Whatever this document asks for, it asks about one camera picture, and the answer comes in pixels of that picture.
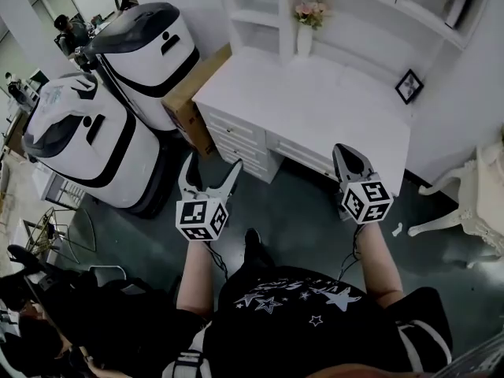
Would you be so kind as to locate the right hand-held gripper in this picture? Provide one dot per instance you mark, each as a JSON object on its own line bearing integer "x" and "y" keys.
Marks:
{"x": 368, "y": 203}

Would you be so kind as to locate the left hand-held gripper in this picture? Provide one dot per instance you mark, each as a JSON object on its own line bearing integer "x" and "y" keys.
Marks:
{"x": 201, "y": 219}

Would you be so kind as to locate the white cabinet door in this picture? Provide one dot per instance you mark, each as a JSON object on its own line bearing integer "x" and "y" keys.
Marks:
{"x": 460, "y": 2}

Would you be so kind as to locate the person's right forearm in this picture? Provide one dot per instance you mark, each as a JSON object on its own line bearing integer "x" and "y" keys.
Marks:
{"x": 380, "y": 266}

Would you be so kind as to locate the person's left forearm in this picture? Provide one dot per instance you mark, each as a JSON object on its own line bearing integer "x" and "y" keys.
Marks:
{"x": 195, "y": 278}

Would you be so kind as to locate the wide white desk drawer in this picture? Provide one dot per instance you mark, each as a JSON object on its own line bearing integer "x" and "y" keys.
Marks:
{"x": 303, "y": 154}

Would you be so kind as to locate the white desk with hutch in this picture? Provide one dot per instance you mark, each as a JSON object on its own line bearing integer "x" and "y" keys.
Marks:
{"x": 315, "y": 101}

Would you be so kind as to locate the brown cardboard box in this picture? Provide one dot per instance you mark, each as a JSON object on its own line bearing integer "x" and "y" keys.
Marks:
{"x": 189, "y": 104}

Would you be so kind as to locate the white paper scrap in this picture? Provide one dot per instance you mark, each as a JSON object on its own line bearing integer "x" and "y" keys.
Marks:
{"x": 397, "y": 229}

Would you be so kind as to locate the person's black shoe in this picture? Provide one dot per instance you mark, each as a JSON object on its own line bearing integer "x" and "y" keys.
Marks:
{"x": 254, "y": 246}

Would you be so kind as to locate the white and black machine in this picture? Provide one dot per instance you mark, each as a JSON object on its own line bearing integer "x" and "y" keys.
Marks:
{"x": 157, "y": 61}
{"x": 106, "y": 152}

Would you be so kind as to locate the white ornate chair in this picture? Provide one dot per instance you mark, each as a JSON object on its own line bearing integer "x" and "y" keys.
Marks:
{"x": 480, "y": 195}

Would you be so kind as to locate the white vase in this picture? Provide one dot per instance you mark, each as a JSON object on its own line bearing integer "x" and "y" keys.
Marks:
{"x": 304, "y": 39}

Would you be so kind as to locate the pink flower bouquet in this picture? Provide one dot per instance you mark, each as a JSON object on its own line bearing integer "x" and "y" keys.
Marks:
{"x": 311, "y": 12}

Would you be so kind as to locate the white plastic bag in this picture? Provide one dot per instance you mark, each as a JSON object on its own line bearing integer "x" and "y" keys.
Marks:
{"x": 63, "y": 101}

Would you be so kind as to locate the black star-print t-shirt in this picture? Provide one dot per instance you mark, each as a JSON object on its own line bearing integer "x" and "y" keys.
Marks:
{"x": 299, "y": 329}

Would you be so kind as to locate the black picture frame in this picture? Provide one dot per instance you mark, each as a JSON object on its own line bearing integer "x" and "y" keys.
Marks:
{"x": 409, "y": 86}

